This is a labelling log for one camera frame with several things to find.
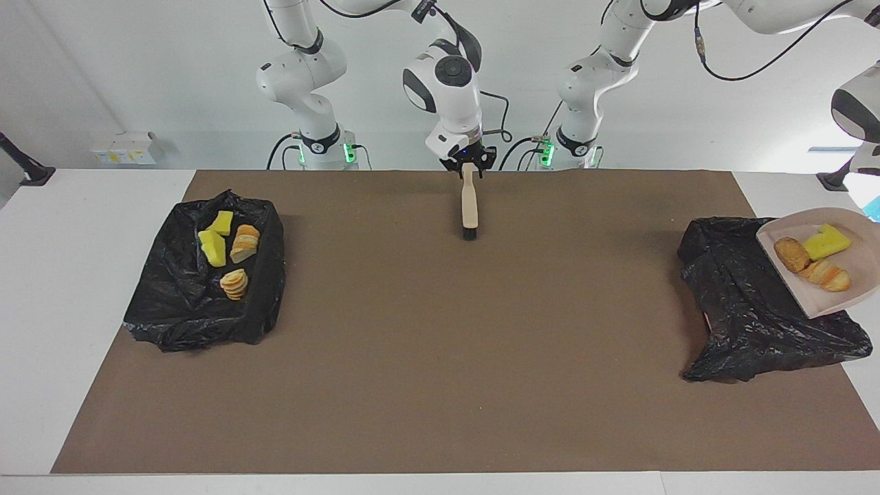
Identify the rounded yellow sponge piece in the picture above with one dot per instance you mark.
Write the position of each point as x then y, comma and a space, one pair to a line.
212, 247

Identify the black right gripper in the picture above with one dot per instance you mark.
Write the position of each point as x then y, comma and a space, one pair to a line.
471, 155

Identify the torn croissant bread piece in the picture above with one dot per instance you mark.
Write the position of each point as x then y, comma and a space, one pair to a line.
244, 243
234, 282

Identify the white wall socket box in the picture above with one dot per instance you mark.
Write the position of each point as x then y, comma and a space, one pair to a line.
124, 148

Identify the crumpled closed black trash bag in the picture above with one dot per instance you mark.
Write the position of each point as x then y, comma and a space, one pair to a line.
749, 323

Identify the flared yellow sponge piece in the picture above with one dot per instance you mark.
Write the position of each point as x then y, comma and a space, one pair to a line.
221, 223

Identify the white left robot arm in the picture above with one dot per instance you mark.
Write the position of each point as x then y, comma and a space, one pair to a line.
756, 14

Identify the beige plastic dustpan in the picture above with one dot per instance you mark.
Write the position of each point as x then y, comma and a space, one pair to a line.
856, 275

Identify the open black bag trash bin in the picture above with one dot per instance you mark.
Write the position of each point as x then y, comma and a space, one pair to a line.
179, 309

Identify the brown table mat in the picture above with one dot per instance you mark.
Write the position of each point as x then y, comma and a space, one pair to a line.
440, 412

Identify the notched yellow sponge piece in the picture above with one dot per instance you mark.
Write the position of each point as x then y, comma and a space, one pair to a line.
827, 241

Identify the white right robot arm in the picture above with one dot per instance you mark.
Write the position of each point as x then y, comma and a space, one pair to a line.
447, 89

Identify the teal object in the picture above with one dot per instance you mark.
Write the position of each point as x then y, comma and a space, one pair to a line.
875, 208

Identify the beige hand brush black bristles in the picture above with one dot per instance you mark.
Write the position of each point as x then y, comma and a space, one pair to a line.
469, 203

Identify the small striped croissant toy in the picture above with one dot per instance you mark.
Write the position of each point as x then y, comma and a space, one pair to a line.
827, 274

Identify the black stand foot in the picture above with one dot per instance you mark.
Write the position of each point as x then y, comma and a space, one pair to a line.
34, 173
832, 180

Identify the brown peanut shaped bread toy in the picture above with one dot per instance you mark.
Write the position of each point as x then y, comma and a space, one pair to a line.
792, 254

